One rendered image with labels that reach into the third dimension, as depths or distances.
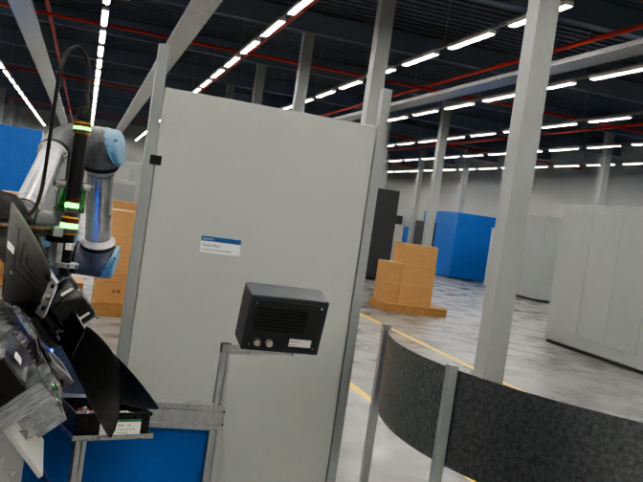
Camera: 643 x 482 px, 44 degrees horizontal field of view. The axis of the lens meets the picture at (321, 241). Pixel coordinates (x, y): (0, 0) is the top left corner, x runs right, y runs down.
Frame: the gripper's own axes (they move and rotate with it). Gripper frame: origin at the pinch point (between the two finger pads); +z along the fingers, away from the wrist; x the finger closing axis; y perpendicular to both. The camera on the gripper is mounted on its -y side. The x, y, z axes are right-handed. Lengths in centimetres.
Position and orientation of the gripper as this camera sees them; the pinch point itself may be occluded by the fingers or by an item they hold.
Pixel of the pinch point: (74, 185)
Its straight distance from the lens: 209.7
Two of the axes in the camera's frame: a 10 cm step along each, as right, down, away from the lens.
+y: -1.4, 9.9, 0.2
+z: 3.2, 0.7, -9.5
